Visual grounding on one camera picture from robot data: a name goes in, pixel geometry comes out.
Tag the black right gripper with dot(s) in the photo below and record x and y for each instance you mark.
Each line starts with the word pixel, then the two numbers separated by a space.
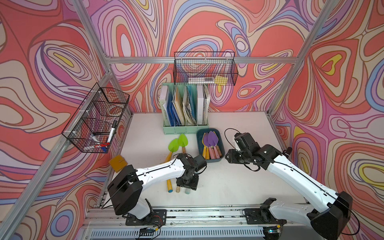
pixel 231 153

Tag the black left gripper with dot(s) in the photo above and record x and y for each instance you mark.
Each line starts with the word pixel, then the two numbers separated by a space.
pixel 193 186

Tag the yellow shovel wooden handle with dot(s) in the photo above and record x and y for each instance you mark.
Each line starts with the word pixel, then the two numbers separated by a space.
pixel 219 151

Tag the purple shovel pink handle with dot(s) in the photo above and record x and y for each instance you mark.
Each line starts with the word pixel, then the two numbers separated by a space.
pixel 205 143
pixel 211 141

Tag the yellow square shovel yellow handle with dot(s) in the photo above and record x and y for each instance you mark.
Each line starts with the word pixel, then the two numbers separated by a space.
pixel 204 152

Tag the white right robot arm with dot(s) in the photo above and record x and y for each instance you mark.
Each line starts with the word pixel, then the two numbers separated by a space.
pixel 326 210

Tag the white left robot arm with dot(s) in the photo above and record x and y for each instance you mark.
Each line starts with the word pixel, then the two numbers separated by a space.
pixel 126 188

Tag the black stapler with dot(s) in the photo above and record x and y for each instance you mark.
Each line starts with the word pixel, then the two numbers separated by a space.
pixel 287 152

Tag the mint green file organizer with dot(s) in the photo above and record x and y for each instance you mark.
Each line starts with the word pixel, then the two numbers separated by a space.
pixel 184 108

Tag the yellow sticky note block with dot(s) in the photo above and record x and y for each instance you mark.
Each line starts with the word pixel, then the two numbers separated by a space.
pixel 118 163

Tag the yellow sponge in basket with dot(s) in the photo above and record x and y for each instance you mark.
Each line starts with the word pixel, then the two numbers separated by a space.
pixel 220 80

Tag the black marker pen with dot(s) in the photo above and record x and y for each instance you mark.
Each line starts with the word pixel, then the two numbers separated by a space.
pixel 112 131

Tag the yellow shovel blue tipped handle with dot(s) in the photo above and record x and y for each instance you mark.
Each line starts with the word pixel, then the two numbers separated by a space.
pixel 169 186

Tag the green shovel yellow handle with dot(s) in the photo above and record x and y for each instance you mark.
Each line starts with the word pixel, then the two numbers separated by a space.
pixel 173 148

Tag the green shovel wooden handle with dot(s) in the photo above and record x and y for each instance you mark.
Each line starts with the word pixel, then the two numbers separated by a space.
pixel 183 142

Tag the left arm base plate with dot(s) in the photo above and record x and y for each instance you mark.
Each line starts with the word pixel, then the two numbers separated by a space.
pixel 155 218

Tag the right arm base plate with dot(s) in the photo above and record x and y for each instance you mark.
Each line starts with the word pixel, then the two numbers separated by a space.
pixel 261 217

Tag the black wire basket back wall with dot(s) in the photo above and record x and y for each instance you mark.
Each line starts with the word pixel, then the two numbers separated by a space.
pixel 200 68

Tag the black wire basket wall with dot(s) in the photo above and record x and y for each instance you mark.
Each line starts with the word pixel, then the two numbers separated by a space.
pixel 88 130
pixel 200 68

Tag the black wire basket left wall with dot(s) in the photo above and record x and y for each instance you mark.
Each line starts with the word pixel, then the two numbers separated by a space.
pixel 88 130

